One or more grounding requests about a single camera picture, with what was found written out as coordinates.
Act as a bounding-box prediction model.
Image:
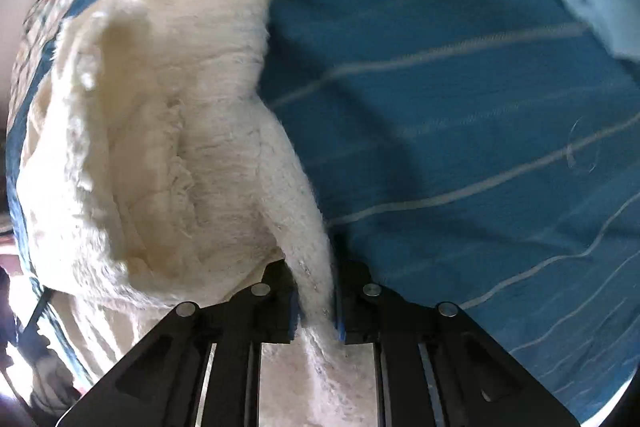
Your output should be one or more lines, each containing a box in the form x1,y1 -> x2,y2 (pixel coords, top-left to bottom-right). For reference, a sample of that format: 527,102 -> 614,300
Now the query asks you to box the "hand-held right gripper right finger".
331,234 -> 581,427

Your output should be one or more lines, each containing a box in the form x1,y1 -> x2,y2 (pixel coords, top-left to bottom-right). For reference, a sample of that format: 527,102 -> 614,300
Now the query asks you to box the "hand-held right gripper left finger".
56,257 -> 304,427

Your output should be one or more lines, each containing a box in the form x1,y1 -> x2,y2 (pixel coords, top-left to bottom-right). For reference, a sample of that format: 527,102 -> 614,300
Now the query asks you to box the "white fluffy towel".
15,0 -> 381,427

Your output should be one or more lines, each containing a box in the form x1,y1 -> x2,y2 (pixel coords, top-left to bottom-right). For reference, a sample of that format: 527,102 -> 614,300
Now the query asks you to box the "blue striped bed sheet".
7,0 -> 640,425

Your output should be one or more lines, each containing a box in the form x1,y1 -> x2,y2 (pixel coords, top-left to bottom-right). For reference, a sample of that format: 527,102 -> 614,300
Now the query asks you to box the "patterned floral blanket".
7,0 -> 168,118

